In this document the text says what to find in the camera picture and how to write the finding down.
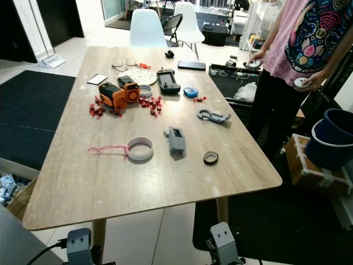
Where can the red wrapped candy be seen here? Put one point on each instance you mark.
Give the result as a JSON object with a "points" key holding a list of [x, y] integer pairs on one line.
{"points": [[200, 99], [100, 114], [159, 102], [142, 102], [117, 112], [91, 110], [155, 113]]}

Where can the grey plastic clamp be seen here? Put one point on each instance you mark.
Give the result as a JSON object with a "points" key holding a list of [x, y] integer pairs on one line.
{"points": [[215, 116]]}

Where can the small white tape roll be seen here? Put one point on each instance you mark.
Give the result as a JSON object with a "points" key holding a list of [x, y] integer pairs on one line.
{"points": [[145, 91]]}

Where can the black tape roll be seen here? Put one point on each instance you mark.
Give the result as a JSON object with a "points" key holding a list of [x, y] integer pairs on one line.
{"points": [[205, 159]]}

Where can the clear plastic bag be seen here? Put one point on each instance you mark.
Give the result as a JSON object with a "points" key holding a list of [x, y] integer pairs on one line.
{"points": [[245, 93]]}

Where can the white shell chair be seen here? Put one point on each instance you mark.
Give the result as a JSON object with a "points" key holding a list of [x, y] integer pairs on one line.
{"points": [[190, 22], [148, 30]]}

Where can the grey panel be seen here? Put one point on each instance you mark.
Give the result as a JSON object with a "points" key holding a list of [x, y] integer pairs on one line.
{"points": [[27, 243]]}

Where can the eyeglasses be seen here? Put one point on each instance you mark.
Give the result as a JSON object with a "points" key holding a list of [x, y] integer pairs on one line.
{"points": [[116, 63]]}

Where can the black folding chair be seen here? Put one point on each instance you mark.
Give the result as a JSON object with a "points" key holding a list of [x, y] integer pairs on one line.
{"points": [[172, 23]]}

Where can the white round controller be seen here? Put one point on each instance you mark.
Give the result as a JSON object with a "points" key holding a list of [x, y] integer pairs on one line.
{"points": [[301, 83], [253, 64]]}

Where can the person right forearm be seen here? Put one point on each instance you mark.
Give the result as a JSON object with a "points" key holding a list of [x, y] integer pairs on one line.
{"points": [[276, 30]]}

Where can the person left forearm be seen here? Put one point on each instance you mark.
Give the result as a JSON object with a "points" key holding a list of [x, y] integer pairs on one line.
{"points": [[343, 49]]}

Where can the person left hand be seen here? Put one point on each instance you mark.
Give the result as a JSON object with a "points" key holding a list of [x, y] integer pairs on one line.
{"points": [[319, 80]]}

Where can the white round trivet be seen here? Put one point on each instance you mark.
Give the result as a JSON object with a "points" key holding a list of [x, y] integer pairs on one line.
{"points": [[142, 77]]}

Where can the small black object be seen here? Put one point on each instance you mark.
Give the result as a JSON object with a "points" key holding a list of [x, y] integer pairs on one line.
{"points": [[169, 54]]}

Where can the black remote controller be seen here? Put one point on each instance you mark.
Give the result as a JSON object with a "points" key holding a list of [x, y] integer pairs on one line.
{"points": [[168, 81]]}

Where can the white shelf unit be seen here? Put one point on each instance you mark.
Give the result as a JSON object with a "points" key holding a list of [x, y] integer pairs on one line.
{"points": [[253, 22]]}

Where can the person right hand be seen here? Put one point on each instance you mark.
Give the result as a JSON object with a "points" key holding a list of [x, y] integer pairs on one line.
{"points": [[258, 56]]}

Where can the black storage box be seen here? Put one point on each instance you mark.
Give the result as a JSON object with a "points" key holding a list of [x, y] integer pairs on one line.
{"points": [[214, 34]]}

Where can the large white tape roll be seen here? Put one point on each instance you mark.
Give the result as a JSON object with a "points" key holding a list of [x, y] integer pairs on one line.
{"points": [[132, 154]]}

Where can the orange and black device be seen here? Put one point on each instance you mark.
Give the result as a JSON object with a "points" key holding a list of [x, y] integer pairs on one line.
{"points": [[129, 89], [112, 96]]}

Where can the grey box device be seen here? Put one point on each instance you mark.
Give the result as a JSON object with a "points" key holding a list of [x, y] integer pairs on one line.
{"points": [[177, 141]]}

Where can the dark blue bucket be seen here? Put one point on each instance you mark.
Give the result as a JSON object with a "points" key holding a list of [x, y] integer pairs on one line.
{"points": [[331, 154]]}

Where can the wooden table leg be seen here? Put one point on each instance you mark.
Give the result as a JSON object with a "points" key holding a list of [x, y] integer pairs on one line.
{"points": [[222, 210], [99, 226]]}

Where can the black tray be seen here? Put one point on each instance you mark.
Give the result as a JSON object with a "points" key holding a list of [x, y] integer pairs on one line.
{"points": [[220, 80]]}

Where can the small orange object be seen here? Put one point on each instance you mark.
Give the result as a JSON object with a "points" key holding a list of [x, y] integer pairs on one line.
{"points": [[144, 66]]}

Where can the person in pink shirt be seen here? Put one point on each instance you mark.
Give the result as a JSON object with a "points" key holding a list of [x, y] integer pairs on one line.
{"points": [[287, 49]]}

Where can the small blue device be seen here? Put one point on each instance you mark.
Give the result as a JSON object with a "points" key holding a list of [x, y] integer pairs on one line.
{"points": [[190, 92]]}

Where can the black floor mat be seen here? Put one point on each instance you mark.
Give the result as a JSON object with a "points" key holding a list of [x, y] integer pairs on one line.
{"points": [[33, 110], [281, 221]]}

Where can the white smartphone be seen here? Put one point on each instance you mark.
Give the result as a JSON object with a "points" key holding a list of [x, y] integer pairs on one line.
{"points": [[97, 79]]}

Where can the black smartphone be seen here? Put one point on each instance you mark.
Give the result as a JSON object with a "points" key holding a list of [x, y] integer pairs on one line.
{"points": [[192, 65]]}

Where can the cardboard box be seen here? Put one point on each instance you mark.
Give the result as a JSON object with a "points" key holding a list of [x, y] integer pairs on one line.
{"points": [[22, 204]]}

